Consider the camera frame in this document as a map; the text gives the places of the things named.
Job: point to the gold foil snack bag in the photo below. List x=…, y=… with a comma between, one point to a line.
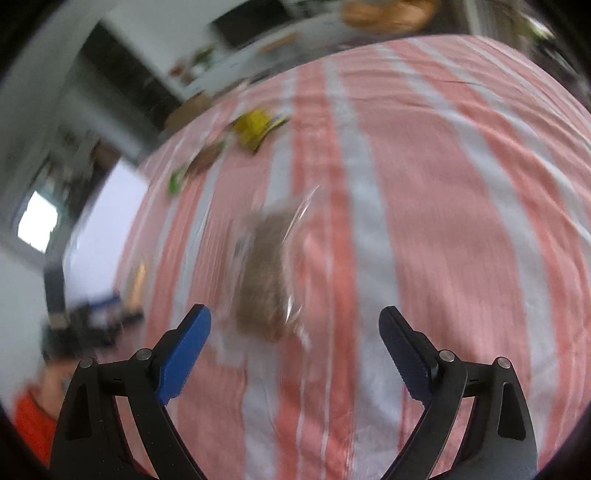
x=253, y=126

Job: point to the brown green snack pouch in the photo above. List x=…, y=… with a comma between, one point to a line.
x=200, y=163

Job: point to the person's left hand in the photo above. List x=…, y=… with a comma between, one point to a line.
x=51, y=387

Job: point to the pink striped tablecloth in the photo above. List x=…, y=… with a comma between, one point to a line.
x=454, y=178

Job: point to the clear packet brown cake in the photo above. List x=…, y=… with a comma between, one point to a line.
x=265, y=251

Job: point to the orange lounge chair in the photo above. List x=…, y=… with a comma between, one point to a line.
x=389, y=17

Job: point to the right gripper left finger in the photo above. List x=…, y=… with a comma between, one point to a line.
x=90, y=443

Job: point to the white board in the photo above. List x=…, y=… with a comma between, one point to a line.
x=94, y=249

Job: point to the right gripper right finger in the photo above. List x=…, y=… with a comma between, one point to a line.
x=475, y=422

